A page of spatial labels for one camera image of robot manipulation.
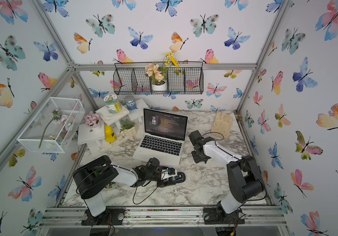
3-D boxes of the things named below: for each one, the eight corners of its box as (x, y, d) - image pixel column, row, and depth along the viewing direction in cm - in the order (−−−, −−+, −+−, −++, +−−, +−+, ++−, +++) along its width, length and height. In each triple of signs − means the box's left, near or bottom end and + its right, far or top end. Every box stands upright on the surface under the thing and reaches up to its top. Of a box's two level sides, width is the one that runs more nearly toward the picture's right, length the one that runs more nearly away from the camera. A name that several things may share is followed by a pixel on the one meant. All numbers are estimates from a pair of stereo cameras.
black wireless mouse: (172, 188, 85) (172, 186, 82) (168, 180, 88) (168, 178, 85) (186, 179, 88) (187, 177, 85) (182, 172, 91) (182, 170, 88)
